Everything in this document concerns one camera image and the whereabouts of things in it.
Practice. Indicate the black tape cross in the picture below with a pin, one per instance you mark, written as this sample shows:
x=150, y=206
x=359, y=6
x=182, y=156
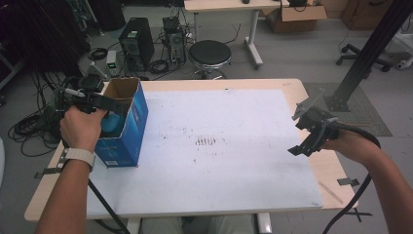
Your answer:
x=360, y=214

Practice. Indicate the black computer tower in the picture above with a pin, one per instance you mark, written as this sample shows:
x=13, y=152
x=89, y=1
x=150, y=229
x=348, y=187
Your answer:
x=136, y=42

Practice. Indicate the open computer case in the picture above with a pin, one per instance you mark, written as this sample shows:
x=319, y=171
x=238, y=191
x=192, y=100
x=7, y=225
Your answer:
x=175, y=42

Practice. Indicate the beige desk with white legs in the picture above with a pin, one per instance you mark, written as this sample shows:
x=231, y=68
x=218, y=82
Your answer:
x=233, y=5

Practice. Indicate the open brown cardboard box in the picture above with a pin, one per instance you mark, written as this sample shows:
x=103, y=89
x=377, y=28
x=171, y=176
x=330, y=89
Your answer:
x=295, y=19

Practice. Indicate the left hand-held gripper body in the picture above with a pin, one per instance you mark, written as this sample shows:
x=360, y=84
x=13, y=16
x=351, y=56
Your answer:
x=87, y=89

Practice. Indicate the black metal stand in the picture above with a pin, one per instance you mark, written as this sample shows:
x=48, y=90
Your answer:
x=367, y=55

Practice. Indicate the black round stool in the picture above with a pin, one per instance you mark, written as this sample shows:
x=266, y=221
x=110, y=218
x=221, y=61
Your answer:
x=210, y=53

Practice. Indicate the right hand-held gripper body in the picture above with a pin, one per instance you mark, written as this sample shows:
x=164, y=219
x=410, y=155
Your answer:
x=313, y=118

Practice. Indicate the black curtain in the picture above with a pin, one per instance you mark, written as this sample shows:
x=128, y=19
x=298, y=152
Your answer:
x=39, y=32

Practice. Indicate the person's right hand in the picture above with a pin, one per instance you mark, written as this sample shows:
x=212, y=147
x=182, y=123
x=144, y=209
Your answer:
x=347, y=146

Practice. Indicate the small white power unit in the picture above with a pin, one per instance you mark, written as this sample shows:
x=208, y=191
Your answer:
x=112, y=63

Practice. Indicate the blue cardboard box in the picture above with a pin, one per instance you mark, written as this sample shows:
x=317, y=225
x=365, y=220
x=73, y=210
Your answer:
x=130, y=136

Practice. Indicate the white mat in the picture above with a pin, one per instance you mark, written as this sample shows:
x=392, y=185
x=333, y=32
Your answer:
x=211, y=169

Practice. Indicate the grey floor mat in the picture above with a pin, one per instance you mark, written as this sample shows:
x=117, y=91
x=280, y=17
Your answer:
x=367, y=110

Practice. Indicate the grey tape strip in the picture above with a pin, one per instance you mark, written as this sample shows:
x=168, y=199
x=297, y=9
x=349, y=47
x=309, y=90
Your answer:
x=349, y=182
x=45, y=172

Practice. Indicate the black office chair base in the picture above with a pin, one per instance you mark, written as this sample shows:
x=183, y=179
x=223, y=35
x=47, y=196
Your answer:
x=360, y=58

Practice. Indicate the thin wooden strip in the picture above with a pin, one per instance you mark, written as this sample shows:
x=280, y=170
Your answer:
x=331, y=193

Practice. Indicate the closed brown cardboard box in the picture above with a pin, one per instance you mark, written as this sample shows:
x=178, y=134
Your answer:
x=367, y=14

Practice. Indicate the person's left hand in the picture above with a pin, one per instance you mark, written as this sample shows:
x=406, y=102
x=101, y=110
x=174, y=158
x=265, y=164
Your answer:
x=81, y=130

